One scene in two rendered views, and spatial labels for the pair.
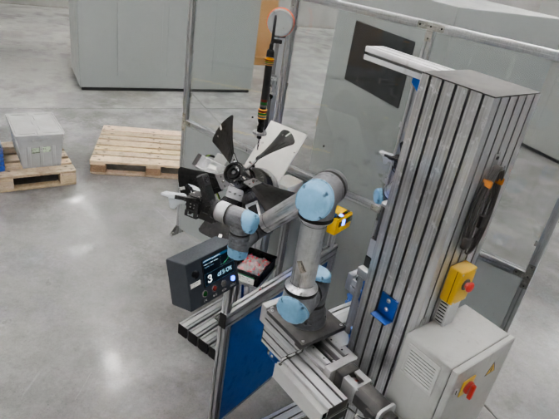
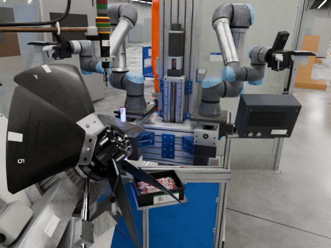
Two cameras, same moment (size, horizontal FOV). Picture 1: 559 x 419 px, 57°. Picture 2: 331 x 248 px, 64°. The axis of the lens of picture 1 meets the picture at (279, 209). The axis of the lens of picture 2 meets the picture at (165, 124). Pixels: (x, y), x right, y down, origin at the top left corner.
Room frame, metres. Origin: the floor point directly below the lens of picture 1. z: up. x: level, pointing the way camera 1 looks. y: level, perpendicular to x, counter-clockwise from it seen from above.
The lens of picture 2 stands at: (2.74, 0.97, 1.56)
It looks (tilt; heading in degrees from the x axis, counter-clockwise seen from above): 20 degrees down; 234
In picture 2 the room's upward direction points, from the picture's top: 1 degrees clockwise
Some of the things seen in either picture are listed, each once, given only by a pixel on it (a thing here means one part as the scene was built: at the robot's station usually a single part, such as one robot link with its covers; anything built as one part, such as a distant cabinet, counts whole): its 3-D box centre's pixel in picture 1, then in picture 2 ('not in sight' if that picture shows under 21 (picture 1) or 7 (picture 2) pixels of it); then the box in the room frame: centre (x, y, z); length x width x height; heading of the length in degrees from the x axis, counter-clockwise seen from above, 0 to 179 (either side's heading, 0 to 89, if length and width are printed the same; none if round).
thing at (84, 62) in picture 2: not in sight; (88, 64); (2.20, -0.58, 1.34); 0.11 x 0.08 x 0.11; 106
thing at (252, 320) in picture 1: (274, 336); (145, 229); (2.12, -0.09, 0.45); 0.82 x 0.02 x 0.66; 146
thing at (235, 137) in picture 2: not in sight; (249, 136); (1.68, 0.21, 1.04); 0.24 x 0.03 x 0.03; 146
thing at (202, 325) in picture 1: (236, 323); not in sight; (2.64, 0.16, 0.04); 0.62 x 0.45 x 0.08; 146
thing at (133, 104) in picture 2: not in sight; (135, 100); (1.91, -0.54, 1.09); 0.15 x 0.15 x 0.10
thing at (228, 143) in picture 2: (229, 293); (227, 151); (1.76, 0.15, 0.96); 0.03 x 0.03 x 0.20; 56
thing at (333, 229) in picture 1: (335, 221); not in sight; (2.44, -0.31, 1.02); 0.16 x 0.10 x 0.11; 146
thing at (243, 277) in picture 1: (252, 266); (157, 187); (2.15, 0.09, 0.85); 0.22 x 0.17 x 0.07; 161
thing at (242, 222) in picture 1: (241, 219); (259, 54); (1.57, 0.12, 1.43); 0.11 x 0.08 x 0.09; 67
